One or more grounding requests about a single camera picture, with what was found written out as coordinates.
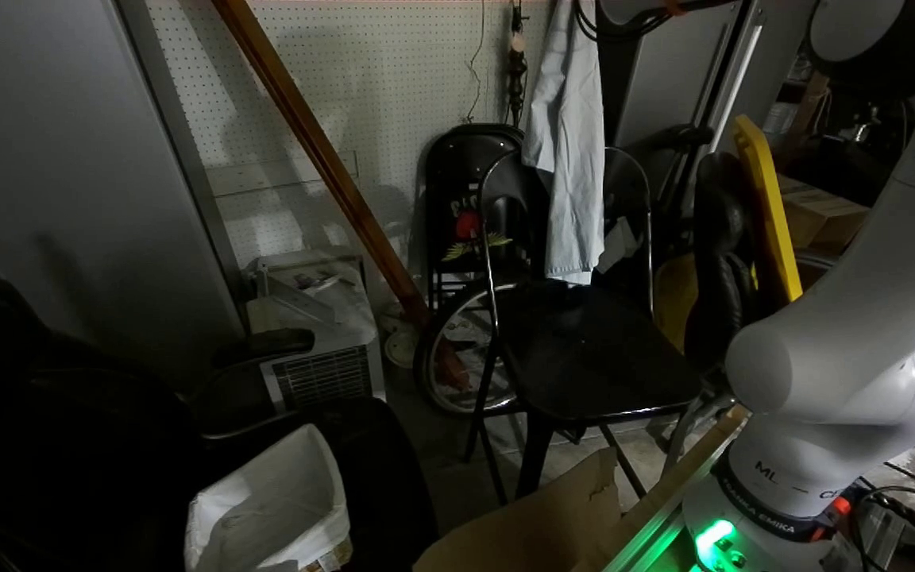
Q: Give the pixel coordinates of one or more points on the brown cardboard box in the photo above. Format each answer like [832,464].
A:
[575,521]

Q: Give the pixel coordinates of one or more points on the black folding chair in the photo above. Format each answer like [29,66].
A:
[451,176]
[585,358]

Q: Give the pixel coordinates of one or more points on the brown wooden plank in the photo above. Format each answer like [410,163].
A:
[300,118]

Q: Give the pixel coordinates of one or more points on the white cloth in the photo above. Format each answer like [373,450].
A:
[567,142]

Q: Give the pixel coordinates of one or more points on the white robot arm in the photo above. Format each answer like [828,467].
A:
[830,380]

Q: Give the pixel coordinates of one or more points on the white air conditioner unit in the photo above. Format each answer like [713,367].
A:
[329,298]

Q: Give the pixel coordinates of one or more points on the white lined wicker basket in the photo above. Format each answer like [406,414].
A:
[277,513]

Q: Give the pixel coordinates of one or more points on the black office chair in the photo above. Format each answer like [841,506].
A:
[99,460]

